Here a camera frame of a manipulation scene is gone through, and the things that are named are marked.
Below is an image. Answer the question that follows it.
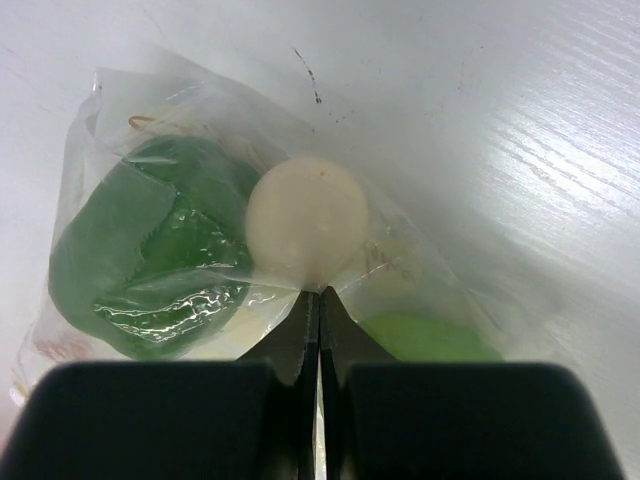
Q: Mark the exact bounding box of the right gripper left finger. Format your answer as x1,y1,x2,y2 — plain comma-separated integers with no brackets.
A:
4,292,319,479

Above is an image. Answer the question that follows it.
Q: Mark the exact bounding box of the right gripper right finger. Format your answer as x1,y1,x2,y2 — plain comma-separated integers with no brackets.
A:
319,288,624,479

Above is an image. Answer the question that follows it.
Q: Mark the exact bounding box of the clear zip top bag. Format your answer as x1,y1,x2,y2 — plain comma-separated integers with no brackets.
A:
10,48,565,404

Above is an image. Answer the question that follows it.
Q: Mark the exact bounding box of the light green fake guava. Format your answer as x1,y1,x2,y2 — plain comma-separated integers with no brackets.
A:
359,313,503,362

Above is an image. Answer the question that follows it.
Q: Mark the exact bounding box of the dark green fake pepper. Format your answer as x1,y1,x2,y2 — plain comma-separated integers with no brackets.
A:
48,135,260,360

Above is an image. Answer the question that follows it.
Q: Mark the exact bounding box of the green spotted fake mushroom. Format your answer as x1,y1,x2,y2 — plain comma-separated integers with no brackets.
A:
245,157,369,290

